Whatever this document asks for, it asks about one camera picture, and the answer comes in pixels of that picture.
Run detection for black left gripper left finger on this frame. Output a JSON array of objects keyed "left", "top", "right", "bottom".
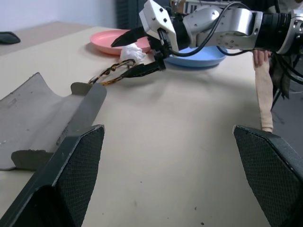
[{"left": 0, "top": 124, "right": 106, "bottom": 227}]

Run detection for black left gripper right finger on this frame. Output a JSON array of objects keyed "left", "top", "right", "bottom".
[{"left": 232, "top": 124, "right": 303, "bottom": 227}]

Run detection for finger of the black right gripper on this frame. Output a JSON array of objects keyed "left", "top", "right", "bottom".
[
  {"left": 110, "top": 26, "right": 149, "bottom": 48},
  {"left": 120, "top": 60, "right": 167, "bottom": 79}
]

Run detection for tortoiseshell round eyeglasses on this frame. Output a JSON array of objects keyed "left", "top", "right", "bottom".
[{"left": 88, "top": 59, "right": 137, "bottom": 87}]

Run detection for blue plastic plate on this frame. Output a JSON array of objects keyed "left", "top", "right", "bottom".
[{"left": 163, "top": 45, "right": 227, "bottom": 69}]

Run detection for grey glasses case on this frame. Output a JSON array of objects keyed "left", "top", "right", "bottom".
[{"left": 0, "top": 72, "right": 107, "bottom": 172}]

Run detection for crumpled white tissue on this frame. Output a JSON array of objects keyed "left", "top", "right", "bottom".
[{"left": 119, "top": 44, "right": 148, "bottom": 66}]

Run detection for dark slatted panel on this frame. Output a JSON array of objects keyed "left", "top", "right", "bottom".
[{"left": 115, "top": 0, "right": 144, "bottom": 31}]

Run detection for pink plastic plate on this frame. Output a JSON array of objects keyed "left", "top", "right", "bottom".
[{"left": 89, "top": 29, "right": 152, "bottom": 56}]

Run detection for cluttered background shelf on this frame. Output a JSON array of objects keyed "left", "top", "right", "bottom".
[{"left": 169, "top": 0, "right": 228, "bottom": 14}]

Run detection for dark olive cloth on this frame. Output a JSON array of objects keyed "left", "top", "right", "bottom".
[{"left": 269, "top": 53, "right": 292, "bottom": 100}]

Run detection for black sunglasses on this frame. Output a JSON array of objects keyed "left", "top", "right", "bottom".
[{"left": 0, "top": 31, "right": 21, "bottom": 45}]

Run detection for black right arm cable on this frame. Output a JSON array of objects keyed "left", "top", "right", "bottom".
[{"left": 163, "top": 1, "right": 255, "bottom": 58}]

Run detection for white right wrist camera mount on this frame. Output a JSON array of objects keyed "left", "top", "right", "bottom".
[{"left": 138, "top": 0, "right": 178, "bottom": 52}]

